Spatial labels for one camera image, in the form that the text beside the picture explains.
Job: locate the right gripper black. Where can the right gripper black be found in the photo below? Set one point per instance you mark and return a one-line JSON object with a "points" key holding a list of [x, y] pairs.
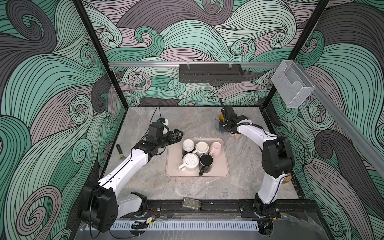
{"points": [[221, 128]]}

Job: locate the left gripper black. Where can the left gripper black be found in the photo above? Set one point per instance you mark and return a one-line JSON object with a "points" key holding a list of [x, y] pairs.
{"points": [[177, 138]]}

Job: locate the white ribbed mug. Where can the white ribbed mug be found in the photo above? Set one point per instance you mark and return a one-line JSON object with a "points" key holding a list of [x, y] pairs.
{"points": [[190, 162]]}

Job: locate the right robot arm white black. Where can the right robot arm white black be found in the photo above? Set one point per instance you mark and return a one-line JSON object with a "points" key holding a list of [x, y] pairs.
{"points": [[277, 155]]}

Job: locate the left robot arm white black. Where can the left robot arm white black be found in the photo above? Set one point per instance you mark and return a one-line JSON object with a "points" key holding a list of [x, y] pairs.
{"points": [[109, 187]]}

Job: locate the black white upside-down mug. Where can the black white upside-down mug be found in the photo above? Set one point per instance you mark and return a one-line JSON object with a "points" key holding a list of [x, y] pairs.
{"points": [[188, 146]]}

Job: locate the cream upside-down mug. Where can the cream upside-down mug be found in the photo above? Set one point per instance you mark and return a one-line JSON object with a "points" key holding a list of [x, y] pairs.
{"points": [[201, 148]]}

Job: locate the pink upside-down mug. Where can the pink upside-down mug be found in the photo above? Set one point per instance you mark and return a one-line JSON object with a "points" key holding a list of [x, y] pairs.
{"points": [[215, 149]]}

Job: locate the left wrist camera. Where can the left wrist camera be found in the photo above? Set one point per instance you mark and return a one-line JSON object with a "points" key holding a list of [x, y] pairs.
{"points": [[158, 128]]}

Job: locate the clear plastic wall bin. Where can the clear plastic wall bin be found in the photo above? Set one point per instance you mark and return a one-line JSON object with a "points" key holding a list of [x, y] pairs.
{"points": [[292, 83]]}

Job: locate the black wall shelf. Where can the black wall shelf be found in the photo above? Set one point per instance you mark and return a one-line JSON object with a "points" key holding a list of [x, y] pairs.
{"points": [[210, 73]]}

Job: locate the aluminium wall rail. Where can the aluminium wall rail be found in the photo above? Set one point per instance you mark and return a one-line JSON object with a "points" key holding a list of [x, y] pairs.
{"points": [[166, 64]]}

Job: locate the white slotted cable duct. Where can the white slotted cable duct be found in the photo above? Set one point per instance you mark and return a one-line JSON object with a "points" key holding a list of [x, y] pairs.
{"points": [[178, 225]]}

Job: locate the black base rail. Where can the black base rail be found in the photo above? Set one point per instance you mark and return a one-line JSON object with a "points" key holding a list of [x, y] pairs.
{"points": [[107, 212]]}

